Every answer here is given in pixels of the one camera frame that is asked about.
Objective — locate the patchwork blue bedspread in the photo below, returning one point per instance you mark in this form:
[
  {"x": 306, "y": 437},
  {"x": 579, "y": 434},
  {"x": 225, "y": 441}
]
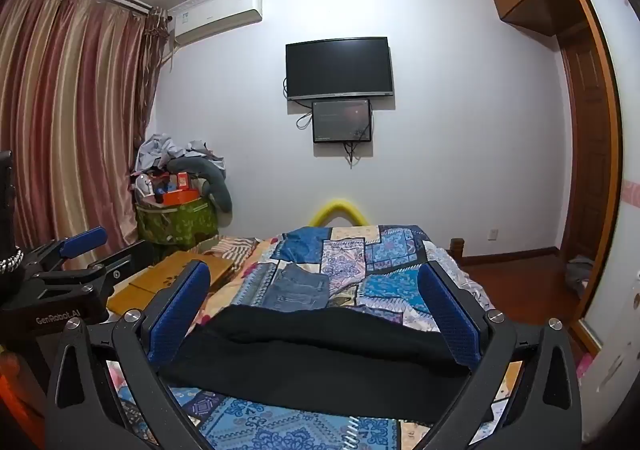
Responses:
[{"x": 360, "y": 250}]

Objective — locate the white sliding door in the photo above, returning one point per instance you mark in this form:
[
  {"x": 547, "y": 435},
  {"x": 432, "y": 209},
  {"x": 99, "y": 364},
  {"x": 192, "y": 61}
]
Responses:
[{"x": 620, "y": 79}]

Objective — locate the black pants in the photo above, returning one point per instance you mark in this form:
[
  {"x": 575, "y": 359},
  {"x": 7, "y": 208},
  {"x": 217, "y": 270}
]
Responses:
[{"x": 310, "y": 360}]

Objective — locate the yellow foam tube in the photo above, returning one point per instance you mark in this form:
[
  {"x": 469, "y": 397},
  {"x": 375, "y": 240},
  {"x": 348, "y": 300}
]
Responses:
[{"x": 337, "y": 206}]

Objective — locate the black wall television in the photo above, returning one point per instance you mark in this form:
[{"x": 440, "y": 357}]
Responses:
[{"x": 340, "y": 67}]

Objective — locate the pink striped curtain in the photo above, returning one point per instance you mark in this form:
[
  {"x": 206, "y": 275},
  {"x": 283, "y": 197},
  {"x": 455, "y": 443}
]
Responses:
[{"x": 65, "y": 119}]

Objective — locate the small black wall monitor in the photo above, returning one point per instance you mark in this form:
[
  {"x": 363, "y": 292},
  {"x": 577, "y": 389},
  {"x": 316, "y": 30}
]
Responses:
[{"x": 342, "y": 122}]

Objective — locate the wooden bed post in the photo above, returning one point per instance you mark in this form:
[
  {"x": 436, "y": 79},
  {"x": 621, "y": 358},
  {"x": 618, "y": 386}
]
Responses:
[{"x": 457, "y": 250}]

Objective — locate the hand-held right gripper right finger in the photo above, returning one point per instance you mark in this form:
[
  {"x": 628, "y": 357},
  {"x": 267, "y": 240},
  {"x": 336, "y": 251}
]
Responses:
[{"x": 450, "y": 315}]

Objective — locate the pile of grey clothes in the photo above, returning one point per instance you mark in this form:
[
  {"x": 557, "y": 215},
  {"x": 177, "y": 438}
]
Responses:
[{"x": 160, "y": 152}]

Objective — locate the white air conditioner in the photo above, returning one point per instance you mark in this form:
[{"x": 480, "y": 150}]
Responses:
[{"x": 215, "y": 14}]

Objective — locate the striped cloth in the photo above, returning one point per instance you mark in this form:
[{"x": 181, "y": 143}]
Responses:
[{"x": 232, "y": 247}]

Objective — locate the wooden lap desk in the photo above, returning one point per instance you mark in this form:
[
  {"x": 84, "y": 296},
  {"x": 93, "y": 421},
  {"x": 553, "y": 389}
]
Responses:
[{"x": 150, "y": 280}]

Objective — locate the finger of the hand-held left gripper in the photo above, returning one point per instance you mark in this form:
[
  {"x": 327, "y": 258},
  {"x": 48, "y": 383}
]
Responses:
[
  {"x": 120, "y": 262},
  {"x": 85, "y": 240}
]

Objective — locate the blue jeans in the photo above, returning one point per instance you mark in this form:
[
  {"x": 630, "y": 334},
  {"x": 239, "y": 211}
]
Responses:
[{"x": 295, "y": 287}]

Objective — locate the wooden door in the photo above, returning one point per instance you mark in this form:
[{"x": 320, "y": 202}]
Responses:
[{"x": 590, "y": 154}]

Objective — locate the white wall socket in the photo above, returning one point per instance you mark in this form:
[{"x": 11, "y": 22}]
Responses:
[{"x": 493, "y": 234}]

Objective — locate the grey cloth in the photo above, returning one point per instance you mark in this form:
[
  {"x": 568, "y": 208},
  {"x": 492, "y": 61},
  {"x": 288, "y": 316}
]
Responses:
[{"x": 580, "y": 277}]

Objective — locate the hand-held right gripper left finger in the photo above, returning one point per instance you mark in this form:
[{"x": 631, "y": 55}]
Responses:
[{"x": 180, "y": 302}]

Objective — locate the small red box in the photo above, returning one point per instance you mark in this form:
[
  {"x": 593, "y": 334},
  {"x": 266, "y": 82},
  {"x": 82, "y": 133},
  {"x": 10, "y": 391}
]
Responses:
[{"x": 182, "y": 181}]

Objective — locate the orange box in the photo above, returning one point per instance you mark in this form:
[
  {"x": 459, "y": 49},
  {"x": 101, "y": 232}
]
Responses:
[{"x": 180, "y": 197}]

